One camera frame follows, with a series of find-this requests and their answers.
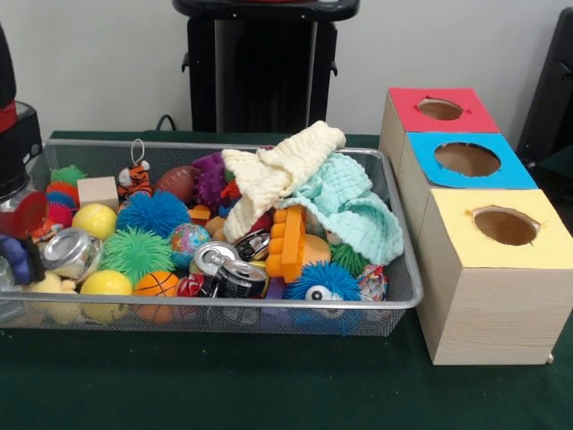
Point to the purple spiky toy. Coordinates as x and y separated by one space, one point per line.
211 177

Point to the cream yellow knitted cloth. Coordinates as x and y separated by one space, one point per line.
277 170

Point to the wooden box with three holes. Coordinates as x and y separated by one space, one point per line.
483 313

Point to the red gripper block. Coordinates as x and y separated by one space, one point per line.
22 215

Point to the small orange basketball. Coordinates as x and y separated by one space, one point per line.
154 288

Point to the plain blue spiky ball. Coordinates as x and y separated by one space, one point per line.
154 213

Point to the long orange toy brick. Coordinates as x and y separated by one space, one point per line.
286 242

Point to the plain wooden cube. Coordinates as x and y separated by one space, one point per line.
98 193

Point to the black drink can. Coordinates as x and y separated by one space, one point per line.
243 278

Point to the crushed shiny silver can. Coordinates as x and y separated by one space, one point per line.
72 253

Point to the blue spiky ball with eyes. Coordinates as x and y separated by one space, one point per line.
322 285

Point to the striped orange tiger toy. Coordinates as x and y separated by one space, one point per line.
134 181

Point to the silver drink can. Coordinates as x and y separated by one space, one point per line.
215 257

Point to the small brown football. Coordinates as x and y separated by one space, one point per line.
179 182

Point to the dark green table cloth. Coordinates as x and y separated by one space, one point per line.
269 385

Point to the shallow clear mesh bin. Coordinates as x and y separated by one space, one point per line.
358 161

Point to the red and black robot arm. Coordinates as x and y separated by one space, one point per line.
16 134

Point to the pale blue waffle cloth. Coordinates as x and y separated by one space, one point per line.
358 210

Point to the small blue globe ball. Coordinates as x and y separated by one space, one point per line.
190 244

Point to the light green spiky ball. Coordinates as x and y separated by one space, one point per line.
136 254

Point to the black upright panel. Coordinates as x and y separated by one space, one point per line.
555 90

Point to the yellow smiley ball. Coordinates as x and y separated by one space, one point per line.
106 285

